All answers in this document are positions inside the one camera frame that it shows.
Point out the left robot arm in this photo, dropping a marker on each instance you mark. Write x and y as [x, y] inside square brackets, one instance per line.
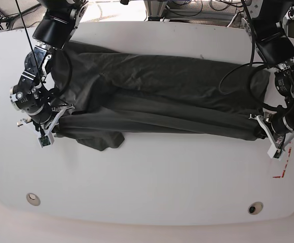
[263, 23]

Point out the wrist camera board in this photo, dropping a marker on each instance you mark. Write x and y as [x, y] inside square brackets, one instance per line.
[46, 140]
[275, 153]

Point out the aluminium frame base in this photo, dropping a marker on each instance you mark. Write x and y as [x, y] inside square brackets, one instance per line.
[222, 13]

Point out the red tape rectangle marking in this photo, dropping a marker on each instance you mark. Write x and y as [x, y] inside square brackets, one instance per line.
[286, 159]

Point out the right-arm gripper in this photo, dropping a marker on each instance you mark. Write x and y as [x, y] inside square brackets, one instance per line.
[44, 122]

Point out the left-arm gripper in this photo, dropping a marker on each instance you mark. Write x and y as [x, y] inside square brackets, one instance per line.
[278, 141]

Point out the black tripod legs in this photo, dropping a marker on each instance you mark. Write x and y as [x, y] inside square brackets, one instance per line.
[10, 12]

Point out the left table grommet hole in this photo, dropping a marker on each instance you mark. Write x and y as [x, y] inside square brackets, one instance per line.
[33, 199]

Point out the right table grommet hole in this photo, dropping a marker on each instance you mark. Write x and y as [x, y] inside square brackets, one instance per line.
[255, 208]

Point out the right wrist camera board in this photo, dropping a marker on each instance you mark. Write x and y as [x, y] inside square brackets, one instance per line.
[46, 140]

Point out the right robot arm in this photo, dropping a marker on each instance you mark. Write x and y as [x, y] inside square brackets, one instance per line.
[45, 107]

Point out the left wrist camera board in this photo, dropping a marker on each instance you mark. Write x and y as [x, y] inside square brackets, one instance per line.
[275, 153]

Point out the table grommet hole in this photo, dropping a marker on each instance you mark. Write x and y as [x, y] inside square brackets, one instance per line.
[255, 208]
[33, 199]

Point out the dark grey T-shirt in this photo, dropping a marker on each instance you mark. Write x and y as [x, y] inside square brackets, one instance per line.
[117, 93]

